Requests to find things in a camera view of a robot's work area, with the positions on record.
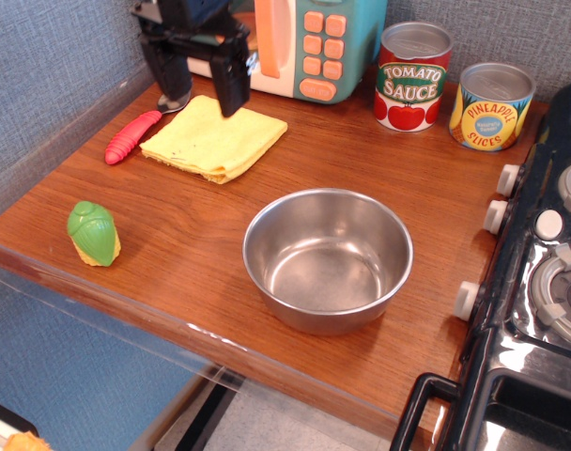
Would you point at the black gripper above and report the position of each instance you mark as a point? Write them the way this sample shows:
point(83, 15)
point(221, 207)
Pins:
point(201, 29)

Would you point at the stainless steel pot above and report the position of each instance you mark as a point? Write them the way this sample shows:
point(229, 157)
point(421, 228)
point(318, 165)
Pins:
point(327, 261)

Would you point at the folded yellow cloth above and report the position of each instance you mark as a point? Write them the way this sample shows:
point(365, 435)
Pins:
point(201, 141)

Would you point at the toy microwave teal and white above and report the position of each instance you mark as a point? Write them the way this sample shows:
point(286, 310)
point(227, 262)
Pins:
point(311, 50)

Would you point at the toy corn green husk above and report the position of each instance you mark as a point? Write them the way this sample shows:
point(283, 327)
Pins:
point(92, 230)

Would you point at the tomato sauce can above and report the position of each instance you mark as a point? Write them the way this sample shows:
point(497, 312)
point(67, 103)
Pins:
point(413, 64)

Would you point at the pineapple slices can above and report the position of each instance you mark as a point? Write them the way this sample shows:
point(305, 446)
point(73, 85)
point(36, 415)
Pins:
point(491, 105)

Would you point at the white stove knob back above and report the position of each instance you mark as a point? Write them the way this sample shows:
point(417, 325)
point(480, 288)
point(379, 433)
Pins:
point(507, 179)

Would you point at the white stove knob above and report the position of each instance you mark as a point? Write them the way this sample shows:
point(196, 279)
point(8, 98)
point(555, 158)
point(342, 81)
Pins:
point(465, 299)
point(494, 216)
point(507, 179)

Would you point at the white stove knob middle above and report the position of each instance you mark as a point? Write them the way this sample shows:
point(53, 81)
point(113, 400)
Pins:
point(494, 216)

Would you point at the white stove knob front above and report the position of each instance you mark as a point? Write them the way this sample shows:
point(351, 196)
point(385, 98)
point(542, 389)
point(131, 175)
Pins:
point(465, 299)

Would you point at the orange fuzzy object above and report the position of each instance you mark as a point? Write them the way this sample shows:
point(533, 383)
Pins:
point(26, 441)

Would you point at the black toy stove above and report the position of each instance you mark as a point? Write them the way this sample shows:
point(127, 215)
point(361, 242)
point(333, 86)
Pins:
point(515, 379)

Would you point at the spoon with red handle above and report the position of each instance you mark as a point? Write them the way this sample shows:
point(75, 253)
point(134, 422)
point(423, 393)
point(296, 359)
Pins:
point(127, 139)

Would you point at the black oven door handle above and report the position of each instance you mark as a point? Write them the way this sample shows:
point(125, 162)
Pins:
point(427, 386)

